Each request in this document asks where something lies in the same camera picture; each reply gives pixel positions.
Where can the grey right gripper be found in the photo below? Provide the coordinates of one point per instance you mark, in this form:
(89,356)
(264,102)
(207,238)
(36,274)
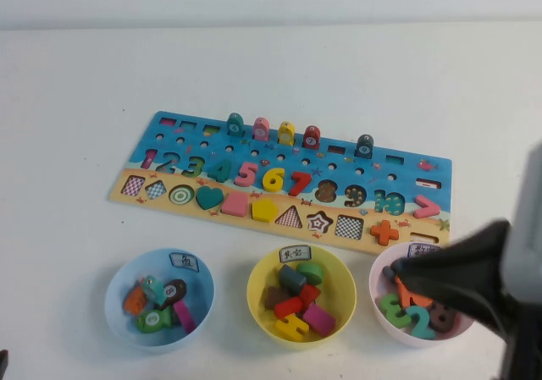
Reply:
(527,249)

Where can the red minus sign piece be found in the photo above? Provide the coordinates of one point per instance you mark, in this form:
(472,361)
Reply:
(288,308)

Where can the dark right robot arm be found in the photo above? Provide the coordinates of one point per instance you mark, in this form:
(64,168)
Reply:
(527,342)

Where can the brown number eight piece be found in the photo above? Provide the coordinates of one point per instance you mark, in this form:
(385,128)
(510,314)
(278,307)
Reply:
(444,318)

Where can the paper label on pink bowl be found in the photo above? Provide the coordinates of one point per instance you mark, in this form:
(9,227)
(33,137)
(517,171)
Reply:
(421,250)

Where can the orange number ten piece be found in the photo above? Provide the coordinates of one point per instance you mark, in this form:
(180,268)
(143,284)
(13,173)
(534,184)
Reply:
(408,297)

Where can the teal number two piece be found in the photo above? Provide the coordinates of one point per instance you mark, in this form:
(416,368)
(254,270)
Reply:
(421,327)

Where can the pink greater-than sign piece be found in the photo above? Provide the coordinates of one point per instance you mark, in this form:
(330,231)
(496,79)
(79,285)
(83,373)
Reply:
(434,207)

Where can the grey number nine piece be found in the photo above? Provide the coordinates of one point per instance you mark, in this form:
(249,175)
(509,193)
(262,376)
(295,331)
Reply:
(387,272)

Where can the green number three piece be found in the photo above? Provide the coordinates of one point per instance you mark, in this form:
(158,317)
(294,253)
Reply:
(391,310)

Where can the pink plastic bowl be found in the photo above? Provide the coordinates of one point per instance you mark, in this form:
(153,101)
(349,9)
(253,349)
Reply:
(377,278)

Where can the orange plus sign piece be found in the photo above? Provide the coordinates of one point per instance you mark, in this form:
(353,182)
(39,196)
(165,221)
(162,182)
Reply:
(384,232)

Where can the colourful wooden puzzle board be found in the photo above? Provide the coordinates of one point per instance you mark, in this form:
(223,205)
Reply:
(436,177)

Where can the yellow plastic bowl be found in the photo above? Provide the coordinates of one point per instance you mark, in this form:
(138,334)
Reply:
(339,295)

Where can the magenta shape piece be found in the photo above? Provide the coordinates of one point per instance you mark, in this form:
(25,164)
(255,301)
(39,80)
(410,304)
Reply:
(319,320)

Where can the green round disc piece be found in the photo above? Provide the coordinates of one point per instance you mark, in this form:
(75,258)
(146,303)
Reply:
(311,272)

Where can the red shape piece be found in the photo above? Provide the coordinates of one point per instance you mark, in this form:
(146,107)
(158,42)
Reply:
(310,293)

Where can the paper label on yellow bowl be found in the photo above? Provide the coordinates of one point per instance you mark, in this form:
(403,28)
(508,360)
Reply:
(294,254)

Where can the dark teal block piece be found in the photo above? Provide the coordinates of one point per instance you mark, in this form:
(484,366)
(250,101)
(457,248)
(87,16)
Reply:
(290,278)

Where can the yellow equals sign piece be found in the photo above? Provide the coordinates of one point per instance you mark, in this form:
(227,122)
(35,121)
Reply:
(290,329)

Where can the red number seven piece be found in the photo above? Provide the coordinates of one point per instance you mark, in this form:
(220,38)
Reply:
(301,182)

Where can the brown shape piece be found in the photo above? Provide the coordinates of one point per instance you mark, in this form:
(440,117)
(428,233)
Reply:
(275,297)

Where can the yellow pentagon piece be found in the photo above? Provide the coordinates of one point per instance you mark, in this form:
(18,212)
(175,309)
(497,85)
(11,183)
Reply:
(264,210)

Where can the yellow number six piece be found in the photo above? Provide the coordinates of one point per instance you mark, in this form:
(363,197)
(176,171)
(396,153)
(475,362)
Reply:
(273,184)

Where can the pink number five piece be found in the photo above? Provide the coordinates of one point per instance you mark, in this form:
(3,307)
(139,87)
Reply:
(247,175)

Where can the pink trapezoid piece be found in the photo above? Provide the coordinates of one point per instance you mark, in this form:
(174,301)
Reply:
(235,205)

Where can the teal number four piece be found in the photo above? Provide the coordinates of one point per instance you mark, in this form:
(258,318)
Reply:
(222,172)

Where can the teal heart piece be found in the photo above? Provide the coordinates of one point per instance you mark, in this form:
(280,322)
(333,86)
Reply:
(209,196)

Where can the paper label on blue bowl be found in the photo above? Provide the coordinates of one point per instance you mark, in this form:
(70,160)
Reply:
(184,261)

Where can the magenta fish piece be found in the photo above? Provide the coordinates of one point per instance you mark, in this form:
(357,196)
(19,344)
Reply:
(185,317)

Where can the brown fish piece eight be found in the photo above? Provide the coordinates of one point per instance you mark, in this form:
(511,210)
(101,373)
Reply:
(173,291)

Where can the light teal fish piece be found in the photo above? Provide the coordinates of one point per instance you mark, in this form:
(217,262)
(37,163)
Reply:
(151,289)

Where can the green fish piece three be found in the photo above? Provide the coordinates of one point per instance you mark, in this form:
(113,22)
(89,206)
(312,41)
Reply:
(152,319)

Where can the orange fish piece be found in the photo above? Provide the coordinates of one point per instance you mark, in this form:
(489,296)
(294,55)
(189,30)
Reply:
(133,301)

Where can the light blue plastic bowl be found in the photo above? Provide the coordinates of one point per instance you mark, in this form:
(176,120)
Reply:
(123,325)

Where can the dark grey fish peg nine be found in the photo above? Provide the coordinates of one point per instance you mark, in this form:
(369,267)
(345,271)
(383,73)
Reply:
(364,147)

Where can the red fish peg seven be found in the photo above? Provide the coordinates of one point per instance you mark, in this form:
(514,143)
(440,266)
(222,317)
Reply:
(311,139)

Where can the yellow fish peg six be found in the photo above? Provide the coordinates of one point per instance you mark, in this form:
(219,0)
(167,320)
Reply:
(286,134)

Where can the pink fish peg five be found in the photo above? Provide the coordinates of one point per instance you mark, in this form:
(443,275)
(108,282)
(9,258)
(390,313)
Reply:
(261,130)

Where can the teal fish peg four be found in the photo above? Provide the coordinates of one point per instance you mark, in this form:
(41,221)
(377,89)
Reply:
(234,126)

